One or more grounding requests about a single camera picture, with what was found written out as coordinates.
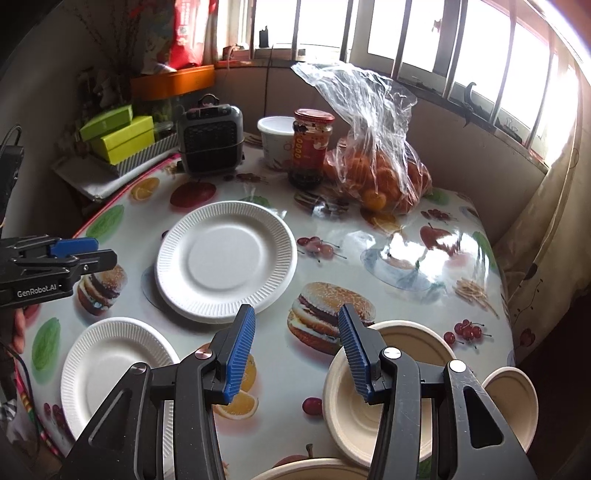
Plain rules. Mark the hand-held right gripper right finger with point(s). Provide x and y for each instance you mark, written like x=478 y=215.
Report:
x=358 y=355

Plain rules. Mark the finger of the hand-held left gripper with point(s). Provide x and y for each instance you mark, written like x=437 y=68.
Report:
x=99 y=261
x=74 y=247

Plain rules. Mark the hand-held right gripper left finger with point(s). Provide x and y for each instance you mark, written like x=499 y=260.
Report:
x=240 y=355

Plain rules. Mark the beige paper bowl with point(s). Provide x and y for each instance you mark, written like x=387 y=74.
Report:
x=341 y=415
x=512 y=397
x=304 y=470

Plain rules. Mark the white foam plate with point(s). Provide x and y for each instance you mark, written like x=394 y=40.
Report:
x=111 y=369
x=226 y=265

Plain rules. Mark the person's left hand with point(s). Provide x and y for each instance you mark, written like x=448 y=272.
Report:
x=19 y=327

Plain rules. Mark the grey flat box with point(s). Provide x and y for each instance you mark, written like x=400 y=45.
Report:
x=87 y=180

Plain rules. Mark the striped box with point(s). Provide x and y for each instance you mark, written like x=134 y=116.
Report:
x=138 y=161

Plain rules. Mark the green box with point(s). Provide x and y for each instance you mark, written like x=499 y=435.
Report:
x=106 y=121
x=124 y=141

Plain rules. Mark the fruit-printed tablecloth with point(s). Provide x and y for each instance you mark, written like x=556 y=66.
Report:
x=323 y=240

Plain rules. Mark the grey portable heater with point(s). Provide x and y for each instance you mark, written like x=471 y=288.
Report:
x=210 y=138

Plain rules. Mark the clear bag of oranges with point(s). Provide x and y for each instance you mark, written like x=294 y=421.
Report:
x=378 y=170

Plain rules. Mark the orange tray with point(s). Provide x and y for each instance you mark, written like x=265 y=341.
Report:
x=175 y=83

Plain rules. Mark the glass jar with red lid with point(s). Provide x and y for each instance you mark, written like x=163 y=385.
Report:
x=310 y=152

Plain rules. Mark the dried flower branches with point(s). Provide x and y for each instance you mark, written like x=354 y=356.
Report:
x=122 y=41

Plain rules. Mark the white plastic tub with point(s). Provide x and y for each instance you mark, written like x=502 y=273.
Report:
x=274 y=143

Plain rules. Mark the patterned curtain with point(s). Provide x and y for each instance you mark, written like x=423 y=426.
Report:
x=545 y=240

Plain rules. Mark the red bag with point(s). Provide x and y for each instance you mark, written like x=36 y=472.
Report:
x=189 y=37

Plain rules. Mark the window grille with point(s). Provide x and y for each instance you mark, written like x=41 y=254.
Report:
x=355 y=23

